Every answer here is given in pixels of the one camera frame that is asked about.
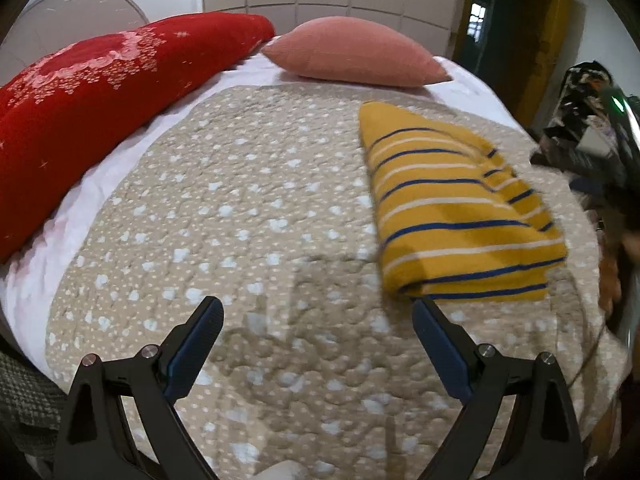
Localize white bed sheet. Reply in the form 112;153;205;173
0;52;521;386

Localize person's right hand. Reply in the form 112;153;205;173
597;230;640;321

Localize white curved headboard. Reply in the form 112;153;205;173
0;0;151;61

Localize yellow door frame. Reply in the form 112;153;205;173
450;0;576;126

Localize beige dotted quilted blanket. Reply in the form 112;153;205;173
45;85;631;480

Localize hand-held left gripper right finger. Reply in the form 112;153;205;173
411;298;586;480

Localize pink pillow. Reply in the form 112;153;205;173
261;16;453;87

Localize red patterned pillow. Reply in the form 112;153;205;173
0;12;276;265

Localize yellow striped shirt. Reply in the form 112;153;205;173
358;101;568;303

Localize grey woven cloth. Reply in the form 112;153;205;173
0;345;68;456

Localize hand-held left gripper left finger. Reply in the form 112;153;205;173
52;296;225;480

